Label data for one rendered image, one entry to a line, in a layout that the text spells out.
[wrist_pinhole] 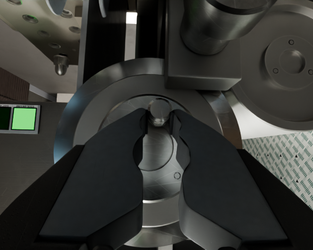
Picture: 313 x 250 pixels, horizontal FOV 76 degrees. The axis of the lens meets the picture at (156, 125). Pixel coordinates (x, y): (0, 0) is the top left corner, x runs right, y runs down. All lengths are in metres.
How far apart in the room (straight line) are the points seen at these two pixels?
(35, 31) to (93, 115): 0.34
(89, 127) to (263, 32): 0.17
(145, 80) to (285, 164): 0.22
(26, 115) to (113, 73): 0.42
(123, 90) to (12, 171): 0.46
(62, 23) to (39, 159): 0.31
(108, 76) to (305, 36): 0.18
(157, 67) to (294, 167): 0.21
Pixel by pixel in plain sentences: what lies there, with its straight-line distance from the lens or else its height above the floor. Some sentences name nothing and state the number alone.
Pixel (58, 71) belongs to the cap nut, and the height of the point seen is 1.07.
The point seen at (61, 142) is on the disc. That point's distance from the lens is 0.17.
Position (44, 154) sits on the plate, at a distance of 0.55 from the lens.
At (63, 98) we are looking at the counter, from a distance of 5.09.
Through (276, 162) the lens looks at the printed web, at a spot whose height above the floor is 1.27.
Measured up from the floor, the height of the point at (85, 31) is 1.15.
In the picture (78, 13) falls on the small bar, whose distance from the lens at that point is 0.38.
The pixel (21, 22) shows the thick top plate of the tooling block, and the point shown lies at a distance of 0.47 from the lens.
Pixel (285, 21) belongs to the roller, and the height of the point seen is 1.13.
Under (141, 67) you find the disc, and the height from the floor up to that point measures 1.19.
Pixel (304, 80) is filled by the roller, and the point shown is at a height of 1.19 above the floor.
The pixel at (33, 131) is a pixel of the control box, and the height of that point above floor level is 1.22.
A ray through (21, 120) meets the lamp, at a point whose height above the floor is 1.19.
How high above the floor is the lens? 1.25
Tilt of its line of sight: 7 degrees down
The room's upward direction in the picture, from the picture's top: 179 degrees counter-clockwise
